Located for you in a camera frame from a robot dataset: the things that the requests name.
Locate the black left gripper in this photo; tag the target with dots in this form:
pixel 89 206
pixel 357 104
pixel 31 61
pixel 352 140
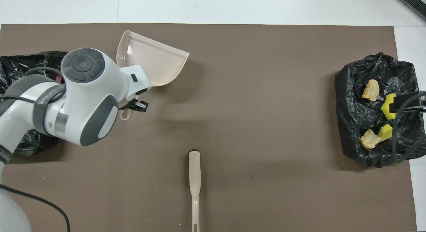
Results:
pixel 138 105

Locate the beige plastic dustpan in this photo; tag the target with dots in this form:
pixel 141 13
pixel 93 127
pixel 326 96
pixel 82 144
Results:
pixel 153 60

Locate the beige hand brush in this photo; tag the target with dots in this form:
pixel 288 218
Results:
pixel 194 178

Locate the toy croissant piece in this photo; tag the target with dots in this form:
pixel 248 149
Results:
pixel 368 139
pixel 371 90

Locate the green and yellow sponge piece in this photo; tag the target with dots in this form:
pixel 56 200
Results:
pixel 386 132

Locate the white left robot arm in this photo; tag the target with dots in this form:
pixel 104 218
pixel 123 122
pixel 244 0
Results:
pixel 86 92

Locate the black trash bag liner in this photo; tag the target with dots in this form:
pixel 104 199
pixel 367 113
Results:
pixel 20 64
pixel 359 109

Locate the brown paper table mat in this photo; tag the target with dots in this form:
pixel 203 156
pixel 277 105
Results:
pixel 266 125

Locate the grey ribbed device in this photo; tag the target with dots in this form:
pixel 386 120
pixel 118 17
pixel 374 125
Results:
pixel 416 0

